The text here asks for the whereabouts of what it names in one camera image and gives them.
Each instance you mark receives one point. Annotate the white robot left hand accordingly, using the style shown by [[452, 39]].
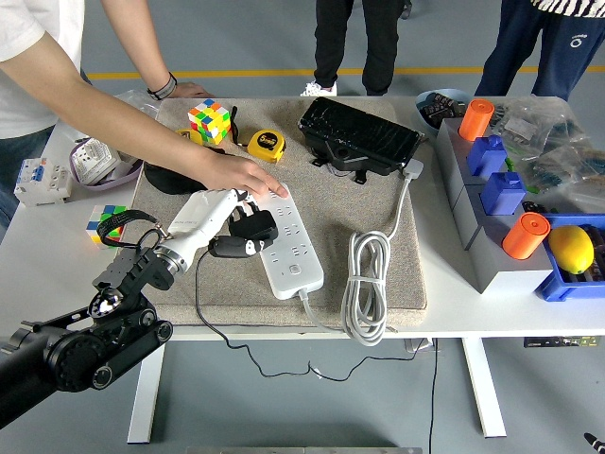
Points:
[[198, 217]]

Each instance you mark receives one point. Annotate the person's left hand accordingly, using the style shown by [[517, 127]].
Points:
[[191, 91]]

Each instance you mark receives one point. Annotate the person's right hand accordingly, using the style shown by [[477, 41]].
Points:
[[241, 175]]

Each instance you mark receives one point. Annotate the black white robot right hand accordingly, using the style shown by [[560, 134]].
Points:
[[596, 441]]

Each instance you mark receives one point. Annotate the black power adapter plug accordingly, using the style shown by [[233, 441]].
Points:
[[257, 226]]

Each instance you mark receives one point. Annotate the white power strip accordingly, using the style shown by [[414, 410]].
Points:
[[298, 255]]

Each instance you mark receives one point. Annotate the person's left forearm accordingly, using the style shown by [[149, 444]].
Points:
[[137, 42]]

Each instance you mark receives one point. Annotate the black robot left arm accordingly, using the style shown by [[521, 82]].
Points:
[[71, 354]]

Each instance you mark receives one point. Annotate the person's right forearm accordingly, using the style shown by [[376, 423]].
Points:
[[132, 125]]

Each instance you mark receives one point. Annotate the white three-pin plug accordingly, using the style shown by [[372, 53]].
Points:
[[413, 169]]

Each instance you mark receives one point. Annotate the black grey wristband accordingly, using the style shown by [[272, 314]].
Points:
[[163, 87]]

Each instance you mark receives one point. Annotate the colourful puzzle cube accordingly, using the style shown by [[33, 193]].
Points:
[[108, 209], [209, 118]]

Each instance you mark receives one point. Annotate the yellow tape measure 5m print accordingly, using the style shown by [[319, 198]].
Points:
[[264, 144]]

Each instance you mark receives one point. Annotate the yellow tape measure black label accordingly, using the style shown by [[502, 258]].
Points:
[[189, 134]]

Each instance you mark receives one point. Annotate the black fabric pouch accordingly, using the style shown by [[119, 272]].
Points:
[[163, 179]]

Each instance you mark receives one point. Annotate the grey-brown mat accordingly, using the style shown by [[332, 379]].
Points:
[[331, 213]]

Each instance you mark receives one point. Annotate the black table control panel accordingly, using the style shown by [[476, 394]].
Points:
[[558, 341]]

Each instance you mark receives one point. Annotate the white shoe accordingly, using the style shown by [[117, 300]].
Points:
[[319, 89]]

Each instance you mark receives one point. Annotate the white table leg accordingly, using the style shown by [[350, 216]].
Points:
[[144, 406], [484, 392]]

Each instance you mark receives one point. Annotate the black glossy wrapped device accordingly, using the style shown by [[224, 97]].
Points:
[[359, 132]]

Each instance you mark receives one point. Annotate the person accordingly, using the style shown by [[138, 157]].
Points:
[[23, 94], [562, 52], [333, 42]]

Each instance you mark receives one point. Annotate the blue plastic bin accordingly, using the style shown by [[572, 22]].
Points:
[[550, 288]]

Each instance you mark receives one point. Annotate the white circuit breaker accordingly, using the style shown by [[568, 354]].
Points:
[[42, 182]]

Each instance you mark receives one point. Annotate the light blue bowl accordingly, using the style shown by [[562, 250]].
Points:
[[422, 116]]

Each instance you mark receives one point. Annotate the yellow lemon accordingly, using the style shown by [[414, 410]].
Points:
[[571, 249]]

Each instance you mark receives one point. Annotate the grey box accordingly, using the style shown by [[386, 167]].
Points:
[[449, 151], [491, 265]]

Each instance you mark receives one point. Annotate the dark electronic parts packets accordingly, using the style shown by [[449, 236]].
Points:
[[442, 106]]

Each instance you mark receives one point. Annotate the orange cylinder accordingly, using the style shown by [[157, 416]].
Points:
[[476, 118], [524, 236]]

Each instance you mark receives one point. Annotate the blue block with knob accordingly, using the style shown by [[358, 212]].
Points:
[[503, 195], [487, 158]]

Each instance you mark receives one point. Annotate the green plastic piece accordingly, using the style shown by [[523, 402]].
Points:
[[508, 164], [532, 189]]

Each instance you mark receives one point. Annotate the clear bag of green parts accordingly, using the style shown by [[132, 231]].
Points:
[[572, 175]]

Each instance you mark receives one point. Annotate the clear bag with white label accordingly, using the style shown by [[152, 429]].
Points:
[[529, 125]]

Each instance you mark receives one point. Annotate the grey under-table bracket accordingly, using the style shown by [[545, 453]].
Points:
[[420, 346]]

